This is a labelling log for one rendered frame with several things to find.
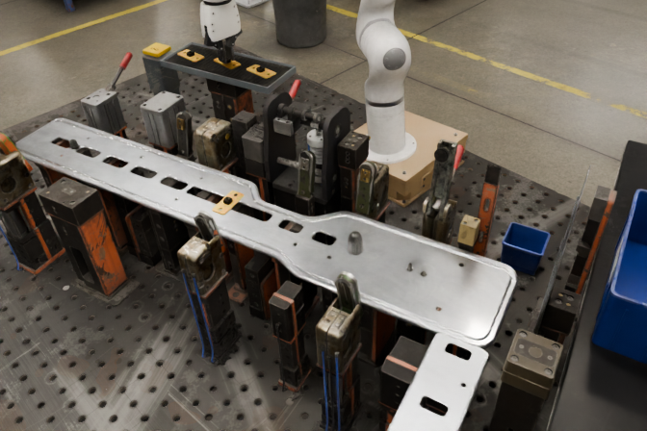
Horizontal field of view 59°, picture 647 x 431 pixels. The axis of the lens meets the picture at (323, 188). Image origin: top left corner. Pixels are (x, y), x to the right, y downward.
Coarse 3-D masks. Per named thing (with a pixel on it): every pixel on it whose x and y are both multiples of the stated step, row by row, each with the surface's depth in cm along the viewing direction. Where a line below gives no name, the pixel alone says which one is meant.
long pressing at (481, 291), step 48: (48, 144) 160; (96, 144) 159; (144, 192) 141; (240, 240) 127; (288, 240) 126; (336, 240) 125; (384, 240) 125; (432, 240) 124; (384, 288) 114; (432, 288) 114; (480, 288) 113; (480, 336) 104
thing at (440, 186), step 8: (440, 144) 115; (448, 144) 116; (456, 144) 115; (440, 152) 113; (448, 152) 113; (440, 160) 114; (448, 160) 117; (440, 168) 119; (448, 168) 117; (432, 176) 119; (440, 176) 120; (448, 176) 118; (432, 184) 120; (440, 184) 120; (448, 184) 118; (432, 192) 121; (440, 192) 121; (448, 192) 121; (432, 200) 123; (440, 208) 122; (440, 216) 123
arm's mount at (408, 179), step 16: (416, 128) 195; (432, 128) 194; (448, 128) 192; (432, 144) 186; (464, 144) 191; (416, 160) 180; (432, 160) 179; (400, 176) 175; (416, 176) 176; (400, 192) 177; (416, 192) 181
